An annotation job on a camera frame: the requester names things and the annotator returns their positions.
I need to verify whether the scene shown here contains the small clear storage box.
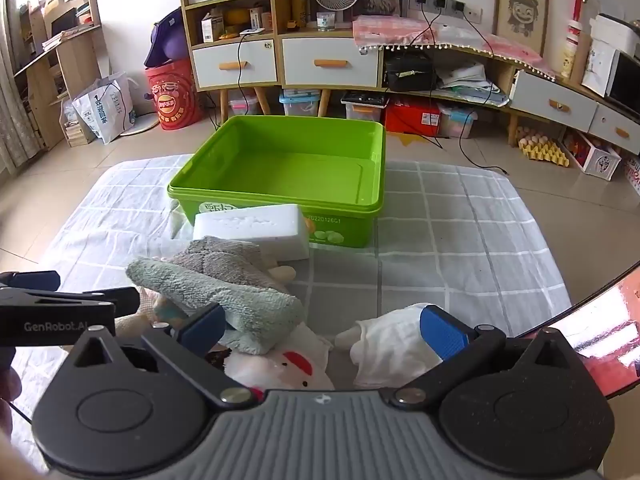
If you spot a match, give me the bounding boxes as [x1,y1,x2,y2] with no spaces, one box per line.
[228,97,261,116]

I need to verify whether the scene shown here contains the clear box with blue lid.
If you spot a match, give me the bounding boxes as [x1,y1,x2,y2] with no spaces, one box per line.
[278,90,321,117]

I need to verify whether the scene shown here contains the pile of folded papers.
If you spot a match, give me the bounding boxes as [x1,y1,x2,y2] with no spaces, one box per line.
[439,62,512,107]

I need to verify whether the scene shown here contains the black microwave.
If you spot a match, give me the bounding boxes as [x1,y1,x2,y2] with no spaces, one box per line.
[604,50,640,112]

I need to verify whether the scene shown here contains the white shopping bag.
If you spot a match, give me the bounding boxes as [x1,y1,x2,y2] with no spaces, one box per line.
[72,72,136,145]

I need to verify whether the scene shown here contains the cream bottle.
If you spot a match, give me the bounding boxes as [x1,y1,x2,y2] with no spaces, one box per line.
[560,20,584,79]

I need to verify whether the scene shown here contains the wooden bookshelf desk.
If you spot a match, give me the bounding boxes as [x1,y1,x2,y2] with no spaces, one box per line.
[0,0,109,149]

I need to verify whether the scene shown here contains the clear box with black lid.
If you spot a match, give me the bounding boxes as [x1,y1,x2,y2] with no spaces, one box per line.
[341,91,389,122]

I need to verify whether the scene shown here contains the small white carton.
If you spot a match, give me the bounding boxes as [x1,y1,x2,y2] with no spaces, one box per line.
[201,8,225,44]

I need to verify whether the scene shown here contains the black cable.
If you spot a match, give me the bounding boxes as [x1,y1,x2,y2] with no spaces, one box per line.
[235,34,252,127]

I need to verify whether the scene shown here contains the white cloth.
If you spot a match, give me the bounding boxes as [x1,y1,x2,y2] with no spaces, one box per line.
[335,303,447,389]

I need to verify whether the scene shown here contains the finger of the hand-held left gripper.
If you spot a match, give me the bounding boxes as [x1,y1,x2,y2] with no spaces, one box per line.
[0,270,61,292]
[0,287,141,319]

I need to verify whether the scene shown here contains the reflective dark-rimmed panel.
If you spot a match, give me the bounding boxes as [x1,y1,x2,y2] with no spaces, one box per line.
[515,264,640,402]

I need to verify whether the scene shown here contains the pale green fluffy cloth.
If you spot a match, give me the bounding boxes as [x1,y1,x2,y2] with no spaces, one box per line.
[126,255,306,357]

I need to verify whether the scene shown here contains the wall power sockets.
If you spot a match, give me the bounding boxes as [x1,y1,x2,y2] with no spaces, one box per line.
[414,0,484,24]

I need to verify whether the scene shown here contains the red storage box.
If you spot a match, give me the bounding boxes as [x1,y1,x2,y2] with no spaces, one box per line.
[384,97,442,137]

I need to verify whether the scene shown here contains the green plastic box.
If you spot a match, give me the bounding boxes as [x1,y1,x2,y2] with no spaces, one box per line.
[167,115,387,249]

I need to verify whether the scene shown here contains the long low wooden cabinet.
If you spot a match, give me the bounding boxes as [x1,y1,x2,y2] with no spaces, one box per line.
[382,44,640,157]

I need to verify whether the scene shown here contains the wooden shelf cabinet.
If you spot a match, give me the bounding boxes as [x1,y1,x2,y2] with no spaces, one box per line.
[176,0,387,117]

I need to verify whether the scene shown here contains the white appliance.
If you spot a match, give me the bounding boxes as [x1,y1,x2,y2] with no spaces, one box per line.
[590,13,640,56]

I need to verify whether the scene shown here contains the person's left hand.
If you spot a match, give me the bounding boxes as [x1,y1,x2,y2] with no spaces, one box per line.
[0,355,25,438]

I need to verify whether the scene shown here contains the framed cartoon girl picture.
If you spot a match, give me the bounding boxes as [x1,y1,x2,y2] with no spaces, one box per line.
[492,0,550,57]

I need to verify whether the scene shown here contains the pink table runner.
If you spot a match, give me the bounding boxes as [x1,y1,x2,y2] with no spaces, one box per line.
[352,15,557,80]

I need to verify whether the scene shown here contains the white sponge block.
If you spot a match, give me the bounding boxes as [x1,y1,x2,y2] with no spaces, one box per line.
[193,203,311,262]

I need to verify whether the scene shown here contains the santa plush toy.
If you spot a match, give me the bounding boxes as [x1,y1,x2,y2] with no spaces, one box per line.
[226,344,336,395]

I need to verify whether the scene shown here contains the white box with red print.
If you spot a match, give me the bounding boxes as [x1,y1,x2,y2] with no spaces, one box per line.
[564,129,624,182]

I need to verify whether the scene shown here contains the white low cabinet drawer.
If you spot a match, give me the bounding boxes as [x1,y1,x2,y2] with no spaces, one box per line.
[590,105,640,156]
[511,71,599,123]

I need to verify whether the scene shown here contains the black bag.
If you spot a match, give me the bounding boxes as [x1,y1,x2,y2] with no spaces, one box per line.
[385,50,439,92]

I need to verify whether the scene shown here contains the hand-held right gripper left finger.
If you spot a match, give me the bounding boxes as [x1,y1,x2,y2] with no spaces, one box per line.
[62,304,266,408]

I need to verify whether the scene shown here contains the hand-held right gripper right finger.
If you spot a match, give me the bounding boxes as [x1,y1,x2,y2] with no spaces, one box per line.
[382,305,581,406]

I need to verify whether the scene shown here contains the yellow egg tray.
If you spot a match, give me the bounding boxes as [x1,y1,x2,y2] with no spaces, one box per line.
[517,136,571,168]

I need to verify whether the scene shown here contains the red printed bag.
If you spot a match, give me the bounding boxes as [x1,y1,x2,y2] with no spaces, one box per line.
[145,57,204,132]

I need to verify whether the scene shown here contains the grey fluffy cloth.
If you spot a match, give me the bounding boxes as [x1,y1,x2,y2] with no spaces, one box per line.
[167,236,282,292]

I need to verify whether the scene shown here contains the beige curtain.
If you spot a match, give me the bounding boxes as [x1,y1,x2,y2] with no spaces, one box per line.
[0,5,42,173]

